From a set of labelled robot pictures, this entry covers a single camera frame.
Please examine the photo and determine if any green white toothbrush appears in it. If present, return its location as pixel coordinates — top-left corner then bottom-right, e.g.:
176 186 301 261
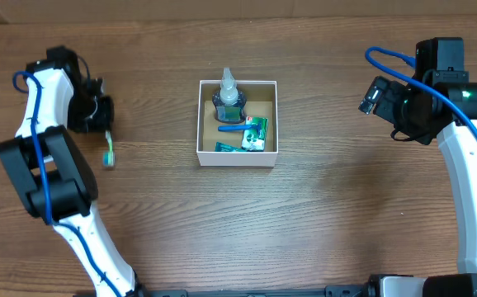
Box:
102 130 116 167

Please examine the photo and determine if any teal toothpaste tube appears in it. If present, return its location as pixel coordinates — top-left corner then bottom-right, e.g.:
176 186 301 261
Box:
215 142 245 153

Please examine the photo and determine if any blue pump bottle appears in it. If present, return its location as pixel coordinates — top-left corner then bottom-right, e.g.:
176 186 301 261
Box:
212 68 247 124

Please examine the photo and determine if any blue disposable razor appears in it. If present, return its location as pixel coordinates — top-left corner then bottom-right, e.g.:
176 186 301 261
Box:
217 120 267 137

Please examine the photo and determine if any green soap packet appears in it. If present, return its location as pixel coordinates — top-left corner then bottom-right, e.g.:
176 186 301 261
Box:
241 116 268 151

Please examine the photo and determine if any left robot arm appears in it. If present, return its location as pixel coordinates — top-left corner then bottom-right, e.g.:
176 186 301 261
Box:
0 46 149 296

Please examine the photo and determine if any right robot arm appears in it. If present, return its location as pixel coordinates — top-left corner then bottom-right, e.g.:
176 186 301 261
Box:
326 37 477 296

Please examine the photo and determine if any white cardboard box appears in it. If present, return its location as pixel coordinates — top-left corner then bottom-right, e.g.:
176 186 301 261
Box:
196 80 279 167

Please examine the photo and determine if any right blue cable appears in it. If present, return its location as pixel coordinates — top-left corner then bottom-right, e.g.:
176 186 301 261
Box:
364 46 477 207

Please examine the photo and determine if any blue cable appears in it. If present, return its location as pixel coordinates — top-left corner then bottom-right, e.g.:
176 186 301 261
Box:
12 70 122 297
364 46 477 207

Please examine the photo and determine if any left blue cable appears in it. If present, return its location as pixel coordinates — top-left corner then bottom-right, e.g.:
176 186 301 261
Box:
12 70 122 297

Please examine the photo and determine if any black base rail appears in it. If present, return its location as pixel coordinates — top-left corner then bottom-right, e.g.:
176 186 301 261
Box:
139 274 477 297

